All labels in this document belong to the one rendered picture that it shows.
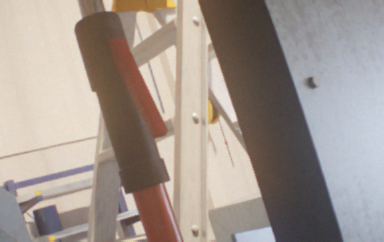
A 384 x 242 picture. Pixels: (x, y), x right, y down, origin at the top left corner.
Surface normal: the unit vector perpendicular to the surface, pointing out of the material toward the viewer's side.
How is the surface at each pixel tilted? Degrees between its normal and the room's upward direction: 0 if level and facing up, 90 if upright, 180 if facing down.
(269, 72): 90
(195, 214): 88
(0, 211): 90
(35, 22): 90
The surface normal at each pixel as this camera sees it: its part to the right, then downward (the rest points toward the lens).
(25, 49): 0.54, -0.27
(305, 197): -0.79, 0.18
